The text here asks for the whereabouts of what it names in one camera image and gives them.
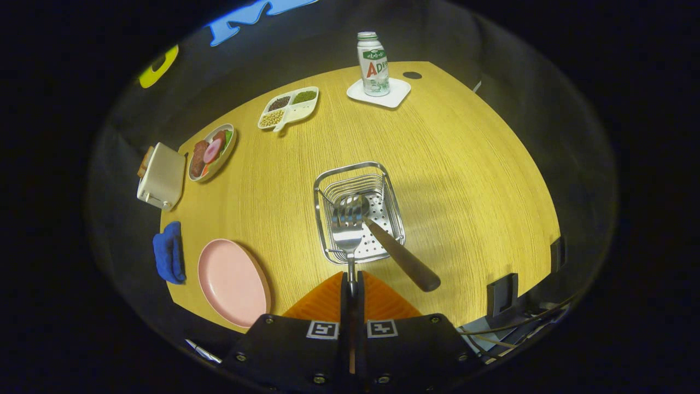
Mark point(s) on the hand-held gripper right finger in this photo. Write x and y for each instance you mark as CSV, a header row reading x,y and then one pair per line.
x,y
415,350

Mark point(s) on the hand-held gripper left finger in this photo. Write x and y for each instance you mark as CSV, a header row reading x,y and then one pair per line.
x,y
295,350

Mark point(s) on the metal fork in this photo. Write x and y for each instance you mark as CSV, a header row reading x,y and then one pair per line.
x,y
346,235

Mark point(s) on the pink plate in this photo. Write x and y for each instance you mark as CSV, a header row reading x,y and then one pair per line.
x,y
232,284

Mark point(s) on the black table clamp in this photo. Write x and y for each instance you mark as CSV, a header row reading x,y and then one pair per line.
x,y
558,254
502,295

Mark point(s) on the blue cloth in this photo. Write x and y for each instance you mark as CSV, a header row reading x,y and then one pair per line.
x,y
168,254

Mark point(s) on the plate of food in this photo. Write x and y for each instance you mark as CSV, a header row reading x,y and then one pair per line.
x,y
210,153

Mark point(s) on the cream toaster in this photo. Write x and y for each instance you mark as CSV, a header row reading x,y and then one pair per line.
x,y
164,178

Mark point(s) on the white divided bean dish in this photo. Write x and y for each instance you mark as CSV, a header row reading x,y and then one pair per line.
x,y
298,109

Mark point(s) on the toast slices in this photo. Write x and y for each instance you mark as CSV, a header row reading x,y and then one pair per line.
x,y
144,161

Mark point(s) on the white square coaster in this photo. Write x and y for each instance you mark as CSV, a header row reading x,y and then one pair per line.
x,y
396,93

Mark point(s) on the black table grommet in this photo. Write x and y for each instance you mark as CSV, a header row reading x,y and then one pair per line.
x,y
412,75

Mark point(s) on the white drink bottle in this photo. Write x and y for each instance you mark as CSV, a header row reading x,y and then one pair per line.
x,y
374,65

